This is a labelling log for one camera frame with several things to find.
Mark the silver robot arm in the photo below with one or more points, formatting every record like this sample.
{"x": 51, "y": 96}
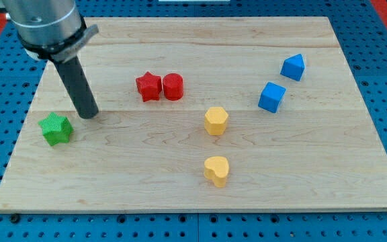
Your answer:
{"x": 50, "y": 29}

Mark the red star block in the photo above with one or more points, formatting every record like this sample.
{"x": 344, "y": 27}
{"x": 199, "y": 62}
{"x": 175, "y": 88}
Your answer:
{"x": 149, "y": 86}

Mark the green star block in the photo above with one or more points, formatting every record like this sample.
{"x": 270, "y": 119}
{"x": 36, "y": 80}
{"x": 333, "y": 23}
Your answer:
{"x": 56, "y": 129}

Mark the wooden board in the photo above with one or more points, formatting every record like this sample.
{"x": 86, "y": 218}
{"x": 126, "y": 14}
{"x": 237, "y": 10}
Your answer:
{"x": 320, "y": 152}

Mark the yellow hexagon block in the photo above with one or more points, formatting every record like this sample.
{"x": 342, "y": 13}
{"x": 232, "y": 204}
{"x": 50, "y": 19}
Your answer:
{"x": 215, "y": 121}

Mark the red cylinder block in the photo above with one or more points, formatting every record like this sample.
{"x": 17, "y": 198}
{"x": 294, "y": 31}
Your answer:
{"x": 173, "y": 86}

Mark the yellow heart block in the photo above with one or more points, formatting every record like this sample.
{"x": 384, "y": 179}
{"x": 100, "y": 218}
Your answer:
{"x": 216, "y": 169}

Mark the blue cube block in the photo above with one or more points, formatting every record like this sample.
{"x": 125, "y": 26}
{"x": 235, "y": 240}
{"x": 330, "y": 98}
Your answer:
{"x": 271, "y": 97}

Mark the blue pentagon block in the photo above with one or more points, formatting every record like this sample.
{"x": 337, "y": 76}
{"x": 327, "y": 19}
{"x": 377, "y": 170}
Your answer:
{"x": 293, "y": 67}

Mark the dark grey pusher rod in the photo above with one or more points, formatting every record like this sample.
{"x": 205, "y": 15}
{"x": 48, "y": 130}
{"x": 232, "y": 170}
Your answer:
{"x": 73, "y": 78}

